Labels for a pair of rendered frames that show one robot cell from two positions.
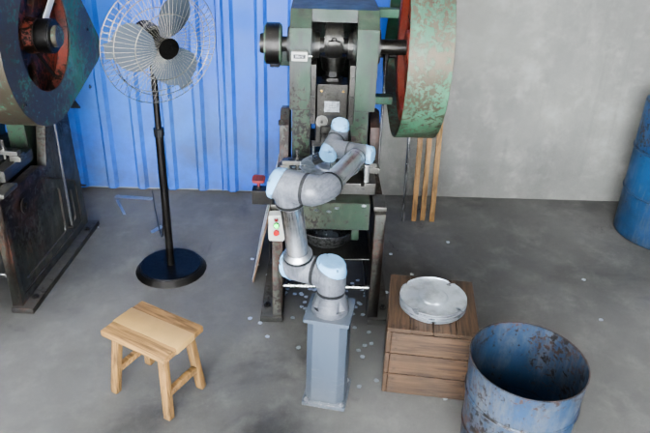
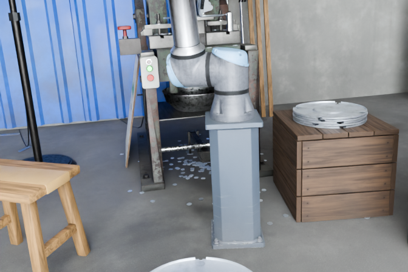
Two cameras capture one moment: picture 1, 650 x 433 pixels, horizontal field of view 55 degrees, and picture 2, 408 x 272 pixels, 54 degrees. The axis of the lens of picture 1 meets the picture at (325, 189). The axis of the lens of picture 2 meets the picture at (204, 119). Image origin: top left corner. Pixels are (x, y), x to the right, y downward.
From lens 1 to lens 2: 1.45 m
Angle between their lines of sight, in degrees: 14
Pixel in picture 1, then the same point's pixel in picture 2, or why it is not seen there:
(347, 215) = not seen: hidden behind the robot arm
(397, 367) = (311, 187)
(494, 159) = (308, 68)
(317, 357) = (226, 177)
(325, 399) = (240, 236)
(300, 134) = (156, 11)
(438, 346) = (355, 150)
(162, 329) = (27, 173)
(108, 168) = not seen: outside the picture
